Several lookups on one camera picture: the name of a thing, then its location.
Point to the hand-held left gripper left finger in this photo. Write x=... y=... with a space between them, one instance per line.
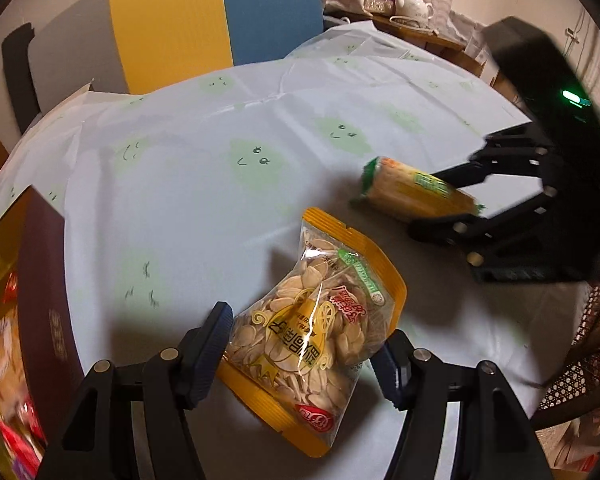
x=212 y=340

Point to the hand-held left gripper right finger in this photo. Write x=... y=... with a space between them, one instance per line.
x=387 y=375

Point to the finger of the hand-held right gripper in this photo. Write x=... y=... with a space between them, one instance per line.
x=510 y=160
x=470 y=232

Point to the green-ended cracker packet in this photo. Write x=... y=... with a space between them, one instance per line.
x=415 y=190

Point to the yellow pumpkin seed packet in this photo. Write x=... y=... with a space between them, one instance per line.
x=305 y=330

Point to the maroon gift box gold interior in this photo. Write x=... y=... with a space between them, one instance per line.
x=45 y=270

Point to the cardboard box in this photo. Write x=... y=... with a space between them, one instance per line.
x=485 y=60

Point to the wooden side table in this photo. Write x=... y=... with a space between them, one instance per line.
x=445 y=42

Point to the rattan chair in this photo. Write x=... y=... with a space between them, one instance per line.
x=580 y=360

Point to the round serving tray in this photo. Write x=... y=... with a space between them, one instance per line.
x=412 y=21

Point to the white teapot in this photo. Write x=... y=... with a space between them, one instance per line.
x=415 y=5

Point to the light blue plastic tablecloth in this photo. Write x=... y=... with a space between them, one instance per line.
x=180 y=160

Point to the red patterned snack packet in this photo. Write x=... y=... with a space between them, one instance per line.
x=22 y=435

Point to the grey yellow blue chair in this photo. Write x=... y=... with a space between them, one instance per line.
x=180 y=20

